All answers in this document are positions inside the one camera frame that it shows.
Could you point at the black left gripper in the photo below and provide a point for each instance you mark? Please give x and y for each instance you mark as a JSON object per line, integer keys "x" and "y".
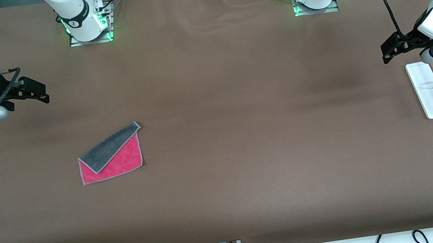
{"x": 413, "y": 38}

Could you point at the red and grey towel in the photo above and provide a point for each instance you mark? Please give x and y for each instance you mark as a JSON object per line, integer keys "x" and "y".
{"x": 118, "y": 158}

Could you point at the brown table cover sheet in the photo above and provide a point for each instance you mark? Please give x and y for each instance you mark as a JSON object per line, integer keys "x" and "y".
{"x": 248, "y": 155}

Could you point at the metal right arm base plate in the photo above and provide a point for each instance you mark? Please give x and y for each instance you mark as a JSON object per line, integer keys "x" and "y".
{"x": 78, "y": 42}

